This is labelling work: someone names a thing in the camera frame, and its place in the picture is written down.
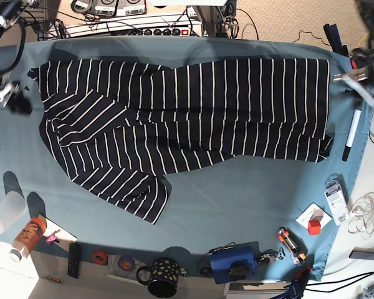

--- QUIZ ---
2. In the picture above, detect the orange black utility knife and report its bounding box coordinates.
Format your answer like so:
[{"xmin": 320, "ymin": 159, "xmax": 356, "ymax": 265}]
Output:
[{"xmin": 277, "ymin": 227, "xmax": 306, "ymax": 265}]

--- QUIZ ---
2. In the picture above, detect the white cable bundle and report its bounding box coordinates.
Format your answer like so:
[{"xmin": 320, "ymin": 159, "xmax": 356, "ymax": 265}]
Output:
[{"xmin": 347, "ymin": 192, "xmax": 374, "ymax": 240}]

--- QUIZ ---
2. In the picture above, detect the purple tape roll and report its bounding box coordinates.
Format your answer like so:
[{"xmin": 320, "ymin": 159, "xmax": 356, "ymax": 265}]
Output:
[{"xmin": 117, "ymin": 255, "xmax": 135, "ymax": 272}]

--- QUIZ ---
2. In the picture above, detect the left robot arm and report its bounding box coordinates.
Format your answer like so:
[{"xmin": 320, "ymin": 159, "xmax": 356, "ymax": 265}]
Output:
[{"xmin": 333, "ymin": 1, "xmax": 374, "ymax": 110}]

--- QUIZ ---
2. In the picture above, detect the blue box with knob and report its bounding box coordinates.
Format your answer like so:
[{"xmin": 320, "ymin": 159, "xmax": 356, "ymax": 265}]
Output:
[{"xmin": 209, "ymin": 246, "xmax": 257, "ymax": 284}]

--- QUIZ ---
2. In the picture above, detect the clear plastic package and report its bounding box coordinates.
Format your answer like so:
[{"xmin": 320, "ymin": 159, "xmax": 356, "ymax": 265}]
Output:
[{"xmin": 324, "ymin": 180, "xmax": 350, "ymax": 226}]

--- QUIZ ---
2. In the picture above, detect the black mug yellow pattern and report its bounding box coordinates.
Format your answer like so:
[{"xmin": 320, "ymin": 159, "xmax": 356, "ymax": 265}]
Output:
[{"xmin": 136, "ymin": 257, "xmax": 181, "ymax": 298}]

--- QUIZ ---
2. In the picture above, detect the orange tape roll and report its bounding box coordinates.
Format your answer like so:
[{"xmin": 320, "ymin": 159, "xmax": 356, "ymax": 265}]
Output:
[{"xmin": 92, "ymin": 250, "xmax": 108, "ymax": 265}]

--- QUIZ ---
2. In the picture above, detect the red cube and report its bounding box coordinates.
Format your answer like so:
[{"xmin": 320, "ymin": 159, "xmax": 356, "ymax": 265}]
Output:
[{"xmin": 307, "ymin": 220, "xmax": 321, "ymax": 235}]

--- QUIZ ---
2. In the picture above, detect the translucent plastic cup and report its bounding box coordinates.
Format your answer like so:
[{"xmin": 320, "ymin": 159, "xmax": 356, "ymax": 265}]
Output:
[{"xmin": 0, "ymin": 191, "xmax": 27, "ymax": 234}]

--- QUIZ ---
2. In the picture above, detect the orange labelled bottle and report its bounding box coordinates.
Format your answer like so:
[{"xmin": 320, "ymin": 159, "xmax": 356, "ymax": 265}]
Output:
[{"xmin": 9, "ymin": 217, "xmax": 47, "ymax": 262}]

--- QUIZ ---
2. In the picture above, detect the teal tablecloth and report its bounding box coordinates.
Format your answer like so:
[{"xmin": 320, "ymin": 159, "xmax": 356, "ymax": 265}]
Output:
[{"xmin": 0, "ymin": 36, "xmax": 371, "ymax": 279}]

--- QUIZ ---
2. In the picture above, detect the white paper sheet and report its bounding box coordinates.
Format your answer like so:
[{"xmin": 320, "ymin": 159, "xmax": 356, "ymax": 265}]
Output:
[{"xmin": 38, "ymin": 215, "xmax": 77, "ymax": 242}]

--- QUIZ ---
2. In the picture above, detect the navy white striped t-shirt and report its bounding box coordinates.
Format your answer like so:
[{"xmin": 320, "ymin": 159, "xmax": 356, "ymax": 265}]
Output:
[{"xmin": 28, "ymin": 58, "xmax": 332, "ymax": 224}]

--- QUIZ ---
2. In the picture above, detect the black white marker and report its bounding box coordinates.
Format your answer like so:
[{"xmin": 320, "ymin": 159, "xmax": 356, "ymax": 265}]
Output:
[{"xmin": 342, "ymin": 109, "xmax": 362, "ymax": 162}]

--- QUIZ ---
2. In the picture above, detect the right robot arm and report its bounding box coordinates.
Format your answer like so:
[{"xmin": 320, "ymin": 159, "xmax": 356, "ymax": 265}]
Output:
[{"xmin": 0, "ymin": 0, "xmax": 34, "ymax": 115}]

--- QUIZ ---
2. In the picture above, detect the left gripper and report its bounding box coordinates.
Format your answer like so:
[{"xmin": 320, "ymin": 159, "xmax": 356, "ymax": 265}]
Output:
[{"xmin": 333, "ymin": 62, "xmax": 374, "ymax": 109}]

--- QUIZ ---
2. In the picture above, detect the pink toy figure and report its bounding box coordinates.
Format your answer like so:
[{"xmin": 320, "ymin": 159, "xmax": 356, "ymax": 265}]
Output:
[{"xmin": 46, "ymin": 230, "xmax": 60, "ymax": 244}]

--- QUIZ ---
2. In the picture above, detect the black remote control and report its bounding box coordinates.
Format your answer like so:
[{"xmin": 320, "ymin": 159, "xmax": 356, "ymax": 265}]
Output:
[{"xmin": 67, "ymin": 243, "xmax": 82, "ymax": 279}]

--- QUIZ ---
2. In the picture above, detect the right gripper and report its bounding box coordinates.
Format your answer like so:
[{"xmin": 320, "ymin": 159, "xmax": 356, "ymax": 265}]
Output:
[{"xmin": 0, "ymin": 74, "xmax": 32, "ymax": 115}]

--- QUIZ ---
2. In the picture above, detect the white paper card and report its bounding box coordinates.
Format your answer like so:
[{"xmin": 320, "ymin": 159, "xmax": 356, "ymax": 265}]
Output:
[{"xmin": 295, "ymin": 202, "xmax": 332, "ymax": 230}]

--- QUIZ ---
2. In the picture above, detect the metal keyring clip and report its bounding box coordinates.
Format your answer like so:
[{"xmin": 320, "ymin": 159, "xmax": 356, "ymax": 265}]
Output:
[{"xmin": 258, "ymin": 248, "xmax": 285, "ymax": 264}]

